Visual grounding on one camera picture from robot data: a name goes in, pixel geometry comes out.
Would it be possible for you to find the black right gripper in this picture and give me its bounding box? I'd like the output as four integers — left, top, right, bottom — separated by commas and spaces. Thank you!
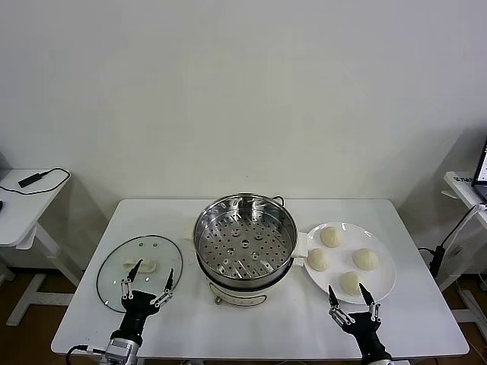
327, 282, 393, 365

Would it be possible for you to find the white round plate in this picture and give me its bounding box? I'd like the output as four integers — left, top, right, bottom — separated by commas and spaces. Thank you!
303, 221, 397, 305

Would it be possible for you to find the black cable with adapter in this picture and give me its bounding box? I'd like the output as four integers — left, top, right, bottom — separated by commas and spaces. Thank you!
417, 245, 447, 273

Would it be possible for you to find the white charger cable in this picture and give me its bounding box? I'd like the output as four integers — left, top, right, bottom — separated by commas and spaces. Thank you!
441, 204, 487, 248

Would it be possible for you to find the open black laptop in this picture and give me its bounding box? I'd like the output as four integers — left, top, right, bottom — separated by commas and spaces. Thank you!
470, 136, 487, 202

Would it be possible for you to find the white shelf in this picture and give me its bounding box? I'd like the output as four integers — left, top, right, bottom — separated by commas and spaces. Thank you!
433, 170, 487, 332

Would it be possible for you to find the white pleated steamed baozi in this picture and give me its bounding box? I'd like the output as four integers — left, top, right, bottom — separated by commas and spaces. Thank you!
306, 248, 330, 273
352, 248, 380, 271
339, 271, 364, 297
319, 226, 345, 248

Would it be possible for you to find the thin black adapter cable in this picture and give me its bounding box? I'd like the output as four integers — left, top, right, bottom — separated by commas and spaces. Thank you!
0, 167, 72, 197

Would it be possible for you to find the glass lid with white handle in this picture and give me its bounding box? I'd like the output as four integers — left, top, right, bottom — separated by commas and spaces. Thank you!
96, 234, 185, 313

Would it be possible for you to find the white side desk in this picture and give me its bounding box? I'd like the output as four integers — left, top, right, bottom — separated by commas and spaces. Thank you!
0, 168, 83, 328

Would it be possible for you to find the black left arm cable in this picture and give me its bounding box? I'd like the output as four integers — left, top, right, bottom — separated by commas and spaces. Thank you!
66, 344, 112, 365

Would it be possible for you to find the white electric cooking pot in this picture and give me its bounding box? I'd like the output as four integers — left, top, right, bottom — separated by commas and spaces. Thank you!
181, 224, 310, 309

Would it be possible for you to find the steel perforated steamer basket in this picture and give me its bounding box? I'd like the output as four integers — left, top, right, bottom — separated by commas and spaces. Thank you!
192, 193, 299, 283

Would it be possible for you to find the black adapter box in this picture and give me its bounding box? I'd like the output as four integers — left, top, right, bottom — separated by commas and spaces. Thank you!
18, 173, 43, 188

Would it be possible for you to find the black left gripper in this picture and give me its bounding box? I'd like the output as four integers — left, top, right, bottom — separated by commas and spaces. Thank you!
111, 259, 175, 344

